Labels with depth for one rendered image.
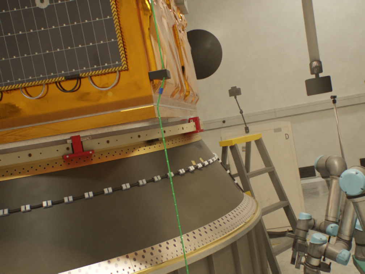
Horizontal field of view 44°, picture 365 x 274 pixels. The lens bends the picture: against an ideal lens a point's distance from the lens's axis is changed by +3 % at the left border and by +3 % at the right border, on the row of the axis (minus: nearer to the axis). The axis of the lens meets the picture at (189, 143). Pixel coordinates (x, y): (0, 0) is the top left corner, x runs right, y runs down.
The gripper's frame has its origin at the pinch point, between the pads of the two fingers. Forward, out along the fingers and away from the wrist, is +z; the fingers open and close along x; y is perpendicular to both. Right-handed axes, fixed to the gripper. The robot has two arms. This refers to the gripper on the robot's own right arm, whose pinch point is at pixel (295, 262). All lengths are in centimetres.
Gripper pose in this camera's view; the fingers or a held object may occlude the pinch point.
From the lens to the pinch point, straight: 294.5
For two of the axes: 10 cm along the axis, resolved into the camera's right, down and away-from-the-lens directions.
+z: -2.4, 9.7, -0.8
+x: 0.2, 0.8, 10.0
